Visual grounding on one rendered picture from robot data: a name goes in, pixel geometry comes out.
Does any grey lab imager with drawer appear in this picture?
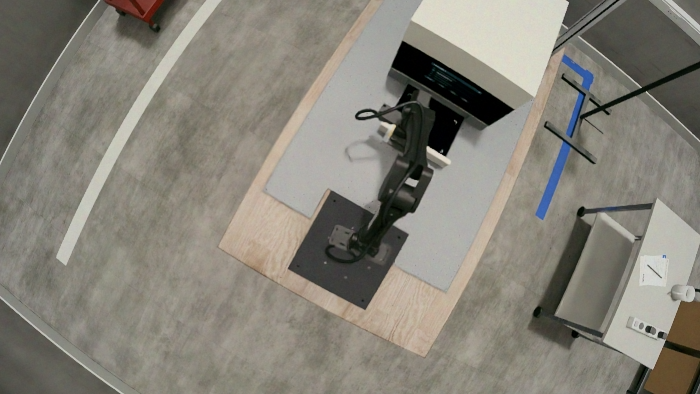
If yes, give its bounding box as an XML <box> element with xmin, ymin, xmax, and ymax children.
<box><xmin>387</xmin><ymin>0</ymin><xmax>568</xmax><ymax>168</ymax></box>

